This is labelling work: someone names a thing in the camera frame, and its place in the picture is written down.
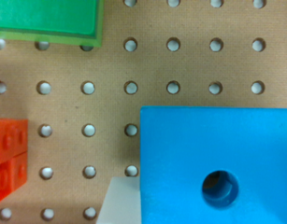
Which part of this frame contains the brown pegboard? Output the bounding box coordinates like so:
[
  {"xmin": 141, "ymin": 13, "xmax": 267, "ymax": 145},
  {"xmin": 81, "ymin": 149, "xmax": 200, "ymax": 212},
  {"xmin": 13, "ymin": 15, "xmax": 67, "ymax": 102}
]
[{"xmin": 0, "ymin": 0, "xmax": 287, "ymax": 224}]

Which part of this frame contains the orange cube block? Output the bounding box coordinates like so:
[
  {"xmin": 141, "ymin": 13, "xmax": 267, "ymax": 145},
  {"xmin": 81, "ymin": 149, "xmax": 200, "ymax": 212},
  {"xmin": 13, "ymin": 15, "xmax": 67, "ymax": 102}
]
[{"xmin": 0, "ymin": 119, "xmax": 28, "ymax": 202}]

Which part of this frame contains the green block with hole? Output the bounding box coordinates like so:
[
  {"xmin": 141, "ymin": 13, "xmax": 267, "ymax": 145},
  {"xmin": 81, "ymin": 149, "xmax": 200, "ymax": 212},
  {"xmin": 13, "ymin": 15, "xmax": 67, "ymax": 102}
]
[{"xmin": 0, "ymin": 0, "xmax": 104, "ymax": 47}]

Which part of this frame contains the blue block with hole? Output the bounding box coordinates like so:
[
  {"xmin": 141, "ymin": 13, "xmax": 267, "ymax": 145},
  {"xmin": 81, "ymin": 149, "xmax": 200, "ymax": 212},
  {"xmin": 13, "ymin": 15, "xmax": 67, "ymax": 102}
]
[{"xmin": 140, "ymin": 106, "xmax": 287, "ymax": 224}]

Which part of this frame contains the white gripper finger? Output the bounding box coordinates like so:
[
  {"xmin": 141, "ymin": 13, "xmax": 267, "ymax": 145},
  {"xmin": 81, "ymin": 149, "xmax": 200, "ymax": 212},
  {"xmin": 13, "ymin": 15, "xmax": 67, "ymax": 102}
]
[{"xmin": 96, "ymin": 177, "xmax": 141, "ymax": 224}]

